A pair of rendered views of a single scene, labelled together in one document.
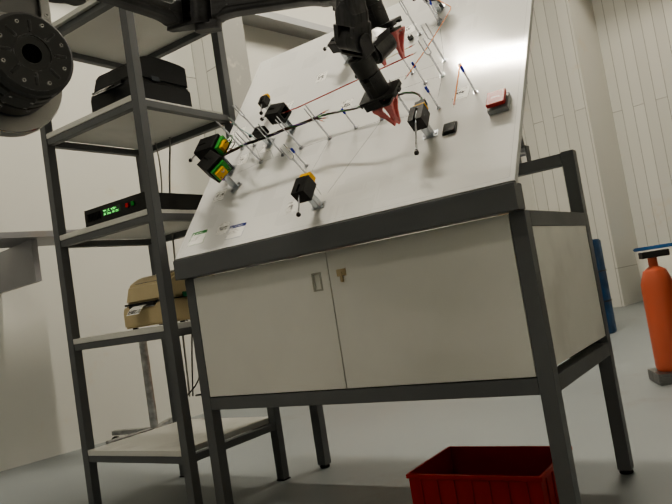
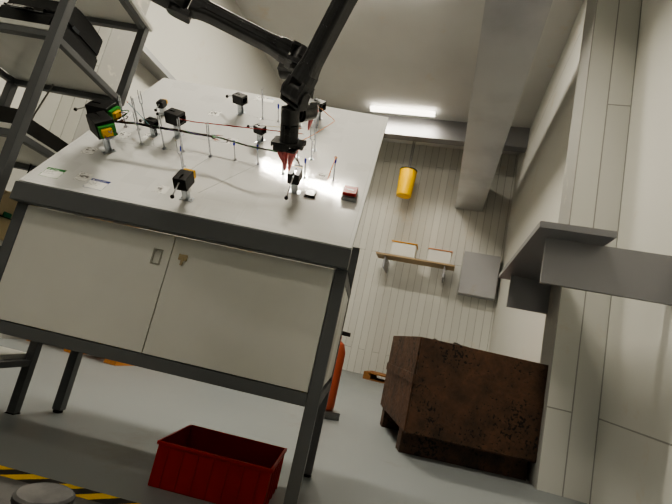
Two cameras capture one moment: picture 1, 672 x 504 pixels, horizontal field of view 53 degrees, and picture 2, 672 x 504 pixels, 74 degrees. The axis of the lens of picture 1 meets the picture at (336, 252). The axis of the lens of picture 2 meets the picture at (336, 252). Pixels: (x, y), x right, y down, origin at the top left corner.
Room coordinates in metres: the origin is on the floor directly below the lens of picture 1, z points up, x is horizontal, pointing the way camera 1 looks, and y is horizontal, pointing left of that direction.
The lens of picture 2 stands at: (0.36, 0.27, 0.59)
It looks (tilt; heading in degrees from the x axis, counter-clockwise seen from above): 11 degrees up; 331
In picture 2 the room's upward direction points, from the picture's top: 13 degrees clockwise
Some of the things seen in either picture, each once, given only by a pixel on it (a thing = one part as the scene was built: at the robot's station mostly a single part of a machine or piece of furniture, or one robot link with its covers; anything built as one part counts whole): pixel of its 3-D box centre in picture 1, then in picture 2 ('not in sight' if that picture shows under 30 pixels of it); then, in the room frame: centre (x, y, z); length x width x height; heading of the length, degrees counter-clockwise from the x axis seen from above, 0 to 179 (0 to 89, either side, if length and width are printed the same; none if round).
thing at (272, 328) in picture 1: (265, 329); (83, 276); (2.07, 0.25, 0.60); 0.55 x 0.02 x 0.39; 56
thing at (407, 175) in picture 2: not in sight; (406, 183); (7.19, -4.68, 3.83); 0.37 x 0.35 x 0.56; 137
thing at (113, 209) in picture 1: (149, 211); (5, 129); (2.51, 0.67, 1.09); 0.35 x 0.33 x 0.07; 56
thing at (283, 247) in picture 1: (320, 239); (177, 224); (1.90, 0.04, 0.83); 1.18 x 0.05 x 0.06; 56
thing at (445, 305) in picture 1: (421, 308); (239, 311); (1.76, -0.20, 0.60); 0.55 x 0.03 x 0.39; 56
